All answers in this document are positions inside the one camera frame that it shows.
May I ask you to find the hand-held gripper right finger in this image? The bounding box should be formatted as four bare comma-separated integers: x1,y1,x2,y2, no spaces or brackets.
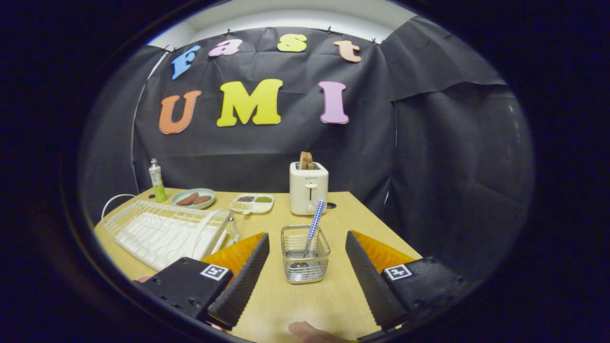
345,230,470,332

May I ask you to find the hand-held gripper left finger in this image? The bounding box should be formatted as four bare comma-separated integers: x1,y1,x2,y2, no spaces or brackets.
136,232,270,330

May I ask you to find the metal wire basket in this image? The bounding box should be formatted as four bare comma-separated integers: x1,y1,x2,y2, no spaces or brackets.
280,225,331,285

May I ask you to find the spoon with blue checked handle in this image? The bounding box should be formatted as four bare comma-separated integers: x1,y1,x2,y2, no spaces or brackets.
292,200,326,270

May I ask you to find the white dish rack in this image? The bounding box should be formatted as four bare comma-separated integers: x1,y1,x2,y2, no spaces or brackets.
101,193,239,272

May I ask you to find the white divided condiment dish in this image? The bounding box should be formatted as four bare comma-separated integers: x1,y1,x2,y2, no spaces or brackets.
229,193,275,215

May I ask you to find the light blue plate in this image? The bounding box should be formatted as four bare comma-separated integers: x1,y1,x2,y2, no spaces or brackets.
172,188,216,210

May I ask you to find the green dish soap bottle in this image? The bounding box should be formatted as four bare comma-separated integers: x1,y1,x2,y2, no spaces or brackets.
149,159,168,203

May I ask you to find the white toaster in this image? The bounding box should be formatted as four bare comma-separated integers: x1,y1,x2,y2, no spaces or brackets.
289,161,329,216

